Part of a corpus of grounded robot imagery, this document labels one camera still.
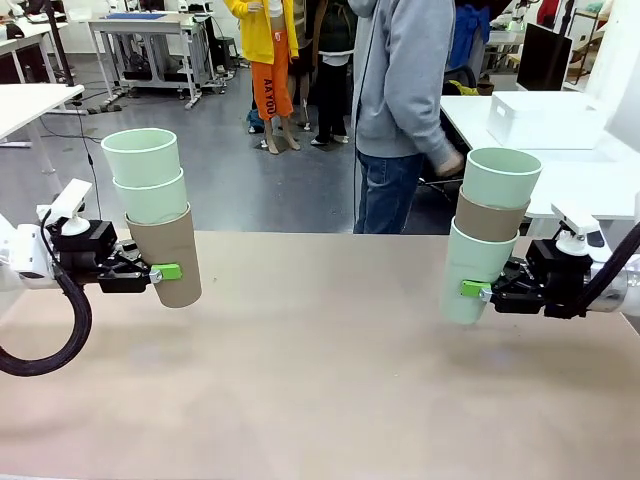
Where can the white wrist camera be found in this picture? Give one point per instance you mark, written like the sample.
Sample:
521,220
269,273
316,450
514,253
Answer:
72,197
575,220

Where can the blue jacket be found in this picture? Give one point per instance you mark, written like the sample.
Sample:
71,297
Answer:
470,35

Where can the black power strip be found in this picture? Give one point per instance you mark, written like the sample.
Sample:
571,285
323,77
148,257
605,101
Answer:
102,108

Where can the black monitor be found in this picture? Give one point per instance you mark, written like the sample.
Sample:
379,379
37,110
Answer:
542,57

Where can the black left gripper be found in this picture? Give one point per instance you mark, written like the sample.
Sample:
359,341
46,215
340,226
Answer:
82,250

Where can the black stand pole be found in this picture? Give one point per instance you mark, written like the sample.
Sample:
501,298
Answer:
60,45

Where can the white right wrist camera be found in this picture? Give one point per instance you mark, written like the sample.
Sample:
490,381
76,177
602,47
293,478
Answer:
575,220

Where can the mannequin in black coat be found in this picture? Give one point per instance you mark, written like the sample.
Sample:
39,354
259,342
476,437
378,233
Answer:
332,75

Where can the black stool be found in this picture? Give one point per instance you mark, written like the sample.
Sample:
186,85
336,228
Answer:
227,50

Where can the mannequin yellow jacket orange pants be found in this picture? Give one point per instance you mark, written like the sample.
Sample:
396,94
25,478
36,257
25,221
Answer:
270,85

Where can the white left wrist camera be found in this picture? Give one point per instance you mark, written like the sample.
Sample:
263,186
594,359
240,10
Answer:
72,197

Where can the person's right forearm grey sleeve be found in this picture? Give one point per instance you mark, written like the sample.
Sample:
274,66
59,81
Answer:
425,140

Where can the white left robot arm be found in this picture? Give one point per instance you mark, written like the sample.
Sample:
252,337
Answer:
25,255

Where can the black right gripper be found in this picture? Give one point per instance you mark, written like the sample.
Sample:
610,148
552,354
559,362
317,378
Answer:
562,280

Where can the white storage basket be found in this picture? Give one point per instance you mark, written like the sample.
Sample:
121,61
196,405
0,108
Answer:
545,125

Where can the person in grey hoodie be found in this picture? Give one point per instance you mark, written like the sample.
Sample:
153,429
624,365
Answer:
400,75

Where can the grey frame workbench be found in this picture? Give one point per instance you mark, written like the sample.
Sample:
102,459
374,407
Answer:
150,22

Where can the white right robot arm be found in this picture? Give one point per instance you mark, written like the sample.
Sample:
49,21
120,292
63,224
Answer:
627,287

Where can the person's right hand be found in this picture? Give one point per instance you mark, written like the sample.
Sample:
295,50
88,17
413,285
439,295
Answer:
449,164

